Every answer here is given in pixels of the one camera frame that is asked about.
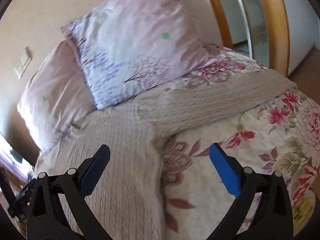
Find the floral bed sheet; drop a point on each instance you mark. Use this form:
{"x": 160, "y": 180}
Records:
{"x": 279, "y": 135}

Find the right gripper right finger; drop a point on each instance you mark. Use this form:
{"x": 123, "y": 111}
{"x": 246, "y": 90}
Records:
{"x": 273, "y": 217}

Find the beige cable-knit sweater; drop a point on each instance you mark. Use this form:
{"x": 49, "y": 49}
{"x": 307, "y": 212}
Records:
{"x": 127, "y": 200}

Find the beige wall switch plate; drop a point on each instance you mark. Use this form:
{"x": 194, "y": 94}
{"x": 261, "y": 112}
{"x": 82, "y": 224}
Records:
{"x": 23, "y": 63}

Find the pink lower pillow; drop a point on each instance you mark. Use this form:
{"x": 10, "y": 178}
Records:
{"x": 55, "y": 97}

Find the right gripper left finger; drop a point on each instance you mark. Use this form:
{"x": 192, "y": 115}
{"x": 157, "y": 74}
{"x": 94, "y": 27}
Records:
{"x": 46, "y": 218}

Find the lavender print top pillow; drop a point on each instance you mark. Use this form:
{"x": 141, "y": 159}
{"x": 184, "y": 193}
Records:
{"x": 126, "y": 47}

